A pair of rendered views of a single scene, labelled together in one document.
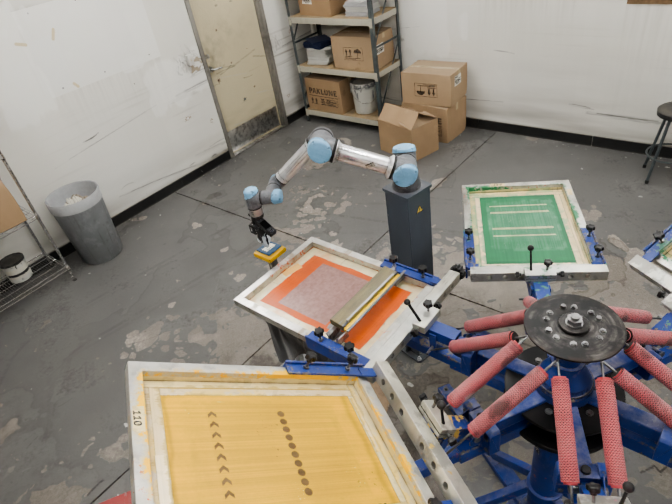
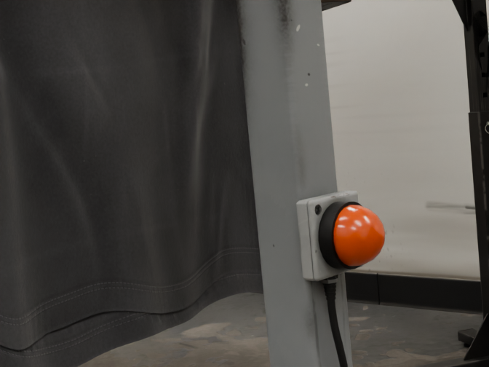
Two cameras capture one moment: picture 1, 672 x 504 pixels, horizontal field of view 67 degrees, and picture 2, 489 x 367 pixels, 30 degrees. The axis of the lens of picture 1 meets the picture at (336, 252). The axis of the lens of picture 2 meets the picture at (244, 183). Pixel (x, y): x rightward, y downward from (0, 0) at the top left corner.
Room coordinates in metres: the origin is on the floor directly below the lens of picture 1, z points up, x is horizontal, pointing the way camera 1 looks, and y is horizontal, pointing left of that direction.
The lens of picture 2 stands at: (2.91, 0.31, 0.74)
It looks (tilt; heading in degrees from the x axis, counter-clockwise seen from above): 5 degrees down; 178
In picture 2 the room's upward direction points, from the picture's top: 5 degrees counter-clockwise
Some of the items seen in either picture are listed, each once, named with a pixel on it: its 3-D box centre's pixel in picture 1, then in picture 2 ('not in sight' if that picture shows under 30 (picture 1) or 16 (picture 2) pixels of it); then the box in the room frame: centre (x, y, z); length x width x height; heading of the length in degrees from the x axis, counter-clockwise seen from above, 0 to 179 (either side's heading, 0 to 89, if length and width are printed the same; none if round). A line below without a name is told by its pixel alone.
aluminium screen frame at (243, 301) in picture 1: (334, 294); not in sight; (1.84, 0.05, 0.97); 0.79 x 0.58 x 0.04; 45
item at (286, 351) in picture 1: (305, 351); not in sight; (1.73, 0.23, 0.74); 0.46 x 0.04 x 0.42; 45
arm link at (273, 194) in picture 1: (271, 195); not in sight; (2.34, 0.27, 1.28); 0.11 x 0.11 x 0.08; 79
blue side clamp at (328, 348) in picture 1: (336, 351); not in sight; (1.47, 0.07, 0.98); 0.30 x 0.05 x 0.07; 45
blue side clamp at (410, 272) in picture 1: (408, 275); not in sight; (1.86, -0.32, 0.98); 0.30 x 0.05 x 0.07; 45
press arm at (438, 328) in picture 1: (438, 331); not in sight; (1.44, -0.35, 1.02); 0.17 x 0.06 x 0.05; 45
